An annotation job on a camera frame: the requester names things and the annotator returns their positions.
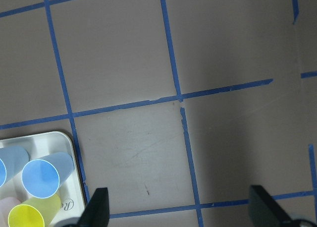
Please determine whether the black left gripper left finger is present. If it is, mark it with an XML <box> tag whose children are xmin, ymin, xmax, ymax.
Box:
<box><xmin>76</xmin><ymin>187</ymin><xmax>109</xmax><ymax>227</ymax></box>

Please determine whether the light blue plastic cup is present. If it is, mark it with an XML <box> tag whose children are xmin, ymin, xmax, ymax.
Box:
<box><xmin>21</xmin><ymin>152</ymin><xmax>75</xmax><ymax>199</ymax></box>

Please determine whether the pink plastic cup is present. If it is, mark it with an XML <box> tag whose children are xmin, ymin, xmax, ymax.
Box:
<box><xmin>0</xmin><ymin>197</ymin><xmax>21</xmax><ymax>227</ymax></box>

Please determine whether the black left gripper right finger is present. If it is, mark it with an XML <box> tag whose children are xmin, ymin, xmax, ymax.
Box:
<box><xmin>248</xmin><ymin>185</ymin><xmax>297</xmax><ymax>227</ymax></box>

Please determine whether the yellow plastic cup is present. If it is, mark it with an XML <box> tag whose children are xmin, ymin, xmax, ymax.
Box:
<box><xmin>7</xmin><ymin>194</ymin><xmax>61</xmax><ymax>227</ymax></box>

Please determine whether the cream plastic tray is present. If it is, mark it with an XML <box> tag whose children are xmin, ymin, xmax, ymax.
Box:
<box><xmin>0</xmin><ymin>131</ymin><xmax>86</xmax><ymax>227</ymax></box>

